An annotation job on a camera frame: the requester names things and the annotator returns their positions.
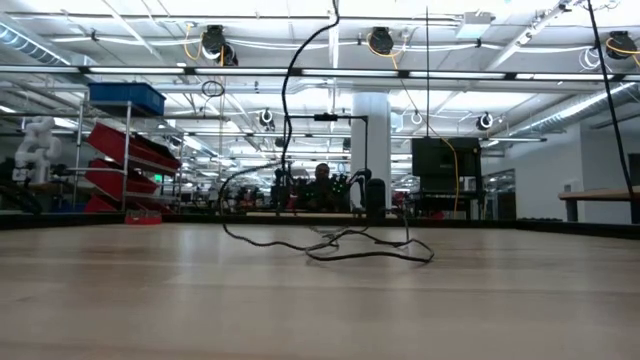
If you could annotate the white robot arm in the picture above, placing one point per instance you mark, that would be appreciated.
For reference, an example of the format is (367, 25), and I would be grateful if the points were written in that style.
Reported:
(37, 145)

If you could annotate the background black robot arm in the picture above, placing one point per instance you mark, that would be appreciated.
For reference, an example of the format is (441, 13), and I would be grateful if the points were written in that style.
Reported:
(357, 180)
(280, 187)

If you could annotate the person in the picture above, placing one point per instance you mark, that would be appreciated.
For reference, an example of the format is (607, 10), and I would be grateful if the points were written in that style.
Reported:
(322, 172)

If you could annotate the black cylindrical stand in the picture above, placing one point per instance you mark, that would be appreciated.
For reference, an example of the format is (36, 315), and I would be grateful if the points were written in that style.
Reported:
(376, 200)

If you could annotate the white building pillar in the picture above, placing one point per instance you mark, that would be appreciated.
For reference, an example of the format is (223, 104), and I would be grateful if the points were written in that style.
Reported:
(371, 130)

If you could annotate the long ceiling light strip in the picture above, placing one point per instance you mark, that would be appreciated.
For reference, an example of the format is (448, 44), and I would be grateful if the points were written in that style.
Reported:
(350, 73)

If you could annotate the black screen on stand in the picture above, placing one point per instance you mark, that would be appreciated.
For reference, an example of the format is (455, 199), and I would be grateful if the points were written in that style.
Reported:
(440, 160)

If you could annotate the thin vertical black rod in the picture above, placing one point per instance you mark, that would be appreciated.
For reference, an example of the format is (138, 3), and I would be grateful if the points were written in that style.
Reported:
(427, 75)

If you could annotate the metal shelf rack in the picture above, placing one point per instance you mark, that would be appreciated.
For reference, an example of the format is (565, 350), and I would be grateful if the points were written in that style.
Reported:
(125, 150)

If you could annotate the red tilted shelf bin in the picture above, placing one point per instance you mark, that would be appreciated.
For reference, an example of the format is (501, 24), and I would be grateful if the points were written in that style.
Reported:
(100, 205)
(115, 142)
(110, 182)

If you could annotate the blue storage bin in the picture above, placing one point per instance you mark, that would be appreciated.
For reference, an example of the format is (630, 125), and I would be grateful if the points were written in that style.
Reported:
(125, 95)

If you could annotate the wooden bench table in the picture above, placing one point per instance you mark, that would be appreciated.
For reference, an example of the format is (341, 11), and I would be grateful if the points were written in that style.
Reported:
(600, 195)

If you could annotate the black gantry frame with camera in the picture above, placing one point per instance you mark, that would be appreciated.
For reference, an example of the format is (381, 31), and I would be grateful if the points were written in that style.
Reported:
(325, 117)

